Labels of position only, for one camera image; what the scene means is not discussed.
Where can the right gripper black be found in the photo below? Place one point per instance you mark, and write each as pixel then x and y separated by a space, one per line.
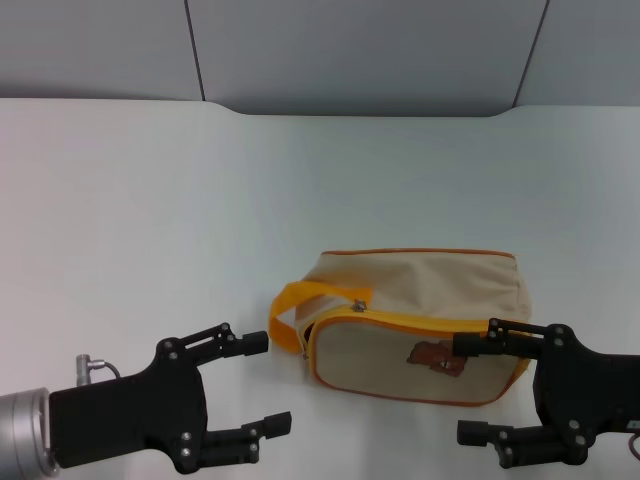
pixel 585 395

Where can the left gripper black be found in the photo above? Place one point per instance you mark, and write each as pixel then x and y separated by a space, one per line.
pixel 140 415

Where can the beige food bag orange trim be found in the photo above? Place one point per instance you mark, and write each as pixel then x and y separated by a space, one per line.
pixel 425 290

